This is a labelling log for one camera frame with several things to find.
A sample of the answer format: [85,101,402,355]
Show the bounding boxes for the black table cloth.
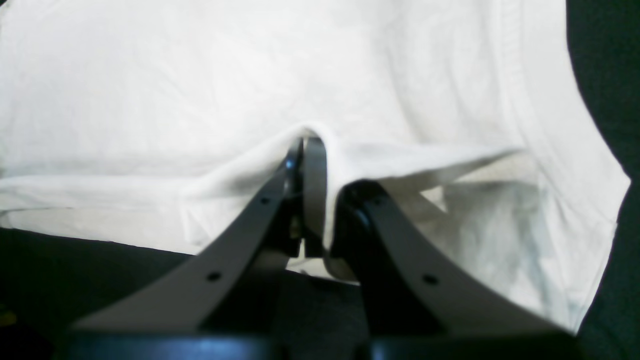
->
[1,0,639,360]

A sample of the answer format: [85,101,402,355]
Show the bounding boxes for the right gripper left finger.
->
[74,139,304,333]

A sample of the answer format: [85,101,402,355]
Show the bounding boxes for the white T-shirt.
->
[1,0,630,333]

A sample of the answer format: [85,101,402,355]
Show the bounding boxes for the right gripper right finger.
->
[304,136,568,335]

